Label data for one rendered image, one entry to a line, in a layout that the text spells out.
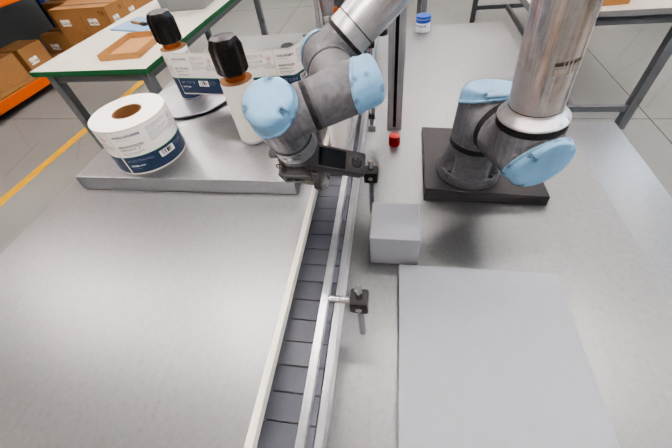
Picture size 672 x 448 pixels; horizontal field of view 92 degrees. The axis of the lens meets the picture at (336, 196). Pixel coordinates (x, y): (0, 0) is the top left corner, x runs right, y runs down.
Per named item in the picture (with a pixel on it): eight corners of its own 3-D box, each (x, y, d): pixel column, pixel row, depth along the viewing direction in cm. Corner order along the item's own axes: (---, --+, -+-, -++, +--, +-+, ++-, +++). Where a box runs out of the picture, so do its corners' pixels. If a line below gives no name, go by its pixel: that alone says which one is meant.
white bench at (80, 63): (216, 63, 368) (186, -19, 311) (279, 61, 355) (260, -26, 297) (112, 177, 239) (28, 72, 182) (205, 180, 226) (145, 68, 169)
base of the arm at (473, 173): (437, 149, 90) (444, 117, 83) (496, 156, 87) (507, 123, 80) (434, 184, 80) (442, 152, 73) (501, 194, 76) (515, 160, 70)
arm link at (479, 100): (485, 120, 82) (502, 67, 72) (519, 150, 72) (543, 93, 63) (441, 128, 80) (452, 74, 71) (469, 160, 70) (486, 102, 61)
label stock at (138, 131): (143, 132, 109) (118, 93, 98) (197, 134, 105) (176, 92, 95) (104, 172, 95) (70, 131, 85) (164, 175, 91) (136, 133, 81)
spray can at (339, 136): (335, 154, 90) (326, 85, 76) (353, 156, 89) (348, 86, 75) (330, 166, 87) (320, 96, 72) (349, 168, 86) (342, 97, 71)
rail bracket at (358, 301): (333, 321, 63) (322, 277, 51) (371, 324, 61) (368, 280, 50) (330, 338, 60) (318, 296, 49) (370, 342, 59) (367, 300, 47)
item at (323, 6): (323, 55, 137) (314, -15, 119) (353, 54, 135) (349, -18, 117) (317, 70, 128) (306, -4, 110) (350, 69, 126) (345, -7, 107)
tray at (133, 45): (130, 38, 206) (127, 32, 204) (165, 35, 203) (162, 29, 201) (100, 61, 183) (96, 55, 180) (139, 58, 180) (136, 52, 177)
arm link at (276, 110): (307, 109, 40) (244, 135, 41) (323, 144, 51) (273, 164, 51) (288, 60, 43) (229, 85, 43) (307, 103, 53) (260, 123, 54)
